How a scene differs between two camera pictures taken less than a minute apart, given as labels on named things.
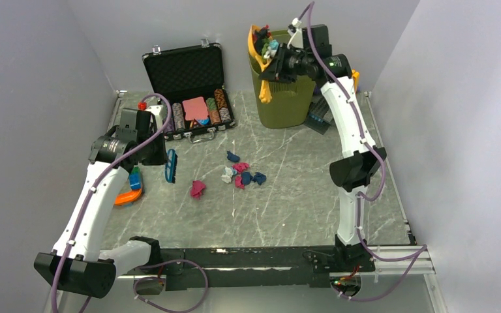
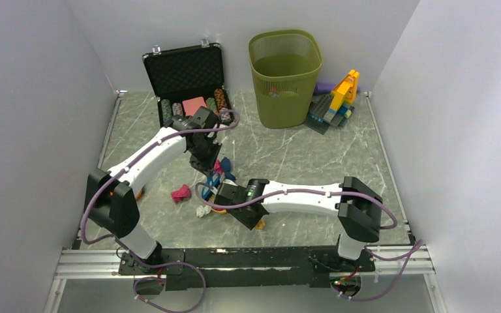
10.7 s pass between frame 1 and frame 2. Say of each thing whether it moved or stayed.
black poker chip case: stayed
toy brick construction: stayed
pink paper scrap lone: moved
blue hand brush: moved
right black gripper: moved
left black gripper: moved
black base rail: stayed
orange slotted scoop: moved
